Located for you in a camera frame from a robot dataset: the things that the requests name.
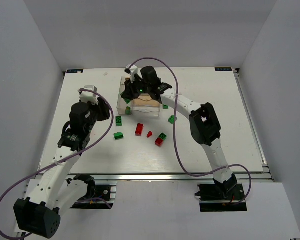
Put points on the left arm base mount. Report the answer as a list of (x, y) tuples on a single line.
[(98, 196)]

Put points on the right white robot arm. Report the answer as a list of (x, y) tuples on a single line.
[(205, 127)]

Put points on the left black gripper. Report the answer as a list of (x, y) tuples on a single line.
[(103, 109)]

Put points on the red 2x4 lego brick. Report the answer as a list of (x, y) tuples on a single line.
[(139, 129)]

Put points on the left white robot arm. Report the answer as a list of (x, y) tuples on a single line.
[(41, 211)]

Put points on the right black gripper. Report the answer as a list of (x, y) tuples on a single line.
[(129, 90)]

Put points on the green 2x4 lego brick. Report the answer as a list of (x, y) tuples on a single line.
[(118, 121)]

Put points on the small red sloped lego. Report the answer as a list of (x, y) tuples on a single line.
[(149, 134)]

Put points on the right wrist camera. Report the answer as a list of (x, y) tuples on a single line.
[(132, 70)]

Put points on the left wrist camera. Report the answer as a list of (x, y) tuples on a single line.
[(88, 96)]

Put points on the red 2x2 lego brick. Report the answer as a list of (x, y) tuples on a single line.
[(159, 141)]

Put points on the amber tinted container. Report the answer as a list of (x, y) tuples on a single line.
[(145, 100)]

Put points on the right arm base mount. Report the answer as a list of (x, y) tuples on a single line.
[(212, 200)]

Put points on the tall clear narrow container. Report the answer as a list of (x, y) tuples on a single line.
[(124, 106)]

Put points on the green curved lego brick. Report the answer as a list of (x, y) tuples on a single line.
[(118, 135)]

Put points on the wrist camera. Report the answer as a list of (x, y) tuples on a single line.
[(88, 96), (132, 70)]

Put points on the green lego brick carried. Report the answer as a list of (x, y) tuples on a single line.
[(126, 100)]

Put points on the green 2x2 sloped lego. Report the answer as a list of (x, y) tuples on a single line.
[(172, 119)]

